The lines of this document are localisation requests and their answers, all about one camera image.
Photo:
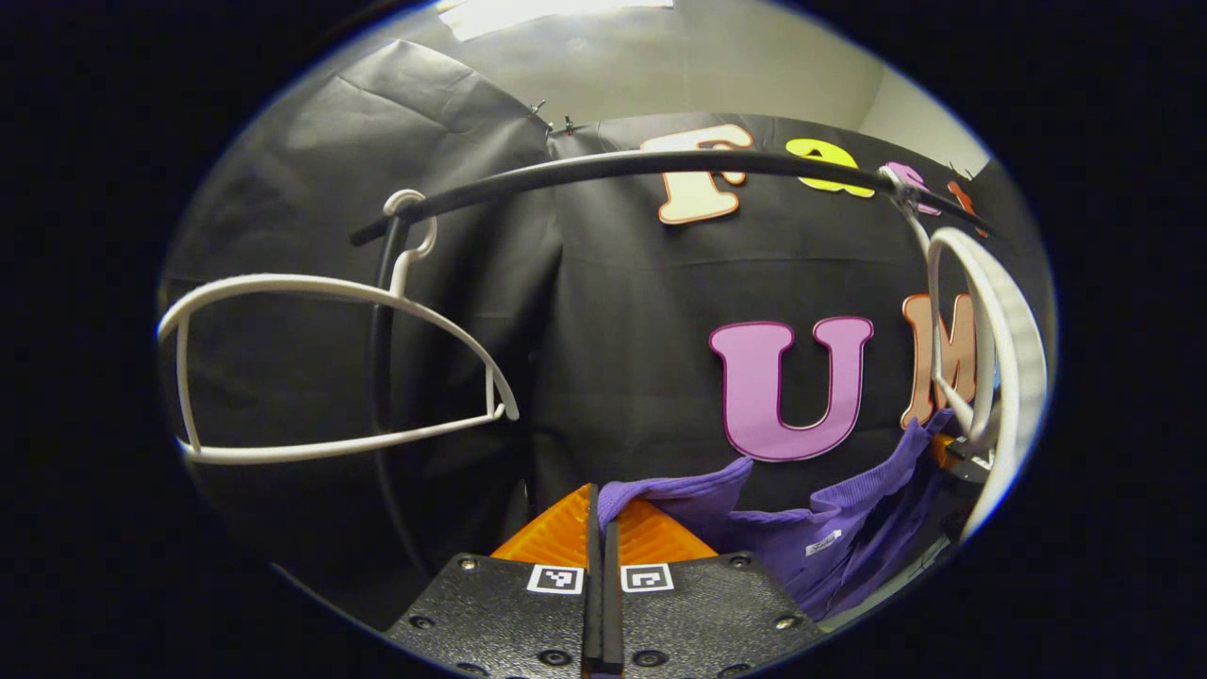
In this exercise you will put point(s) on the black clothes rack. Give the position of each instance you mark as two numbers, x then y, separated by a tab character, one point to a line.
585	168

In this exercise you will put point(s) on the white hanger with taped hook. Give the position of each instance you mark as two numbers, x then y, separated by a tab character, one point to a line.
1023	358

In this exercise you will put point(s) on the purple ribbed garment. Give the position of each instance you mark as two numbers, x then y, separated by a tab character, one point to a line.
849	528

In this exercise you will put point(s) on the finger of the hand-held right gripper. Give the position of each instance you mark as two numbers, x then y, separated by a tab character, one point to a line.
967	455

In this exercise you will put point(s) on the empty white clothes hanger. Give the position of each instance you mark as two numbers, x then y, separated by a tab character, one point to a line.
283	280

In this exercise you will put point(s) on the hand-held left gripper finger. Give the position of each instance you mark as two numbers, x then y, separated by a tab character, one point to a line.
593	613
613	613

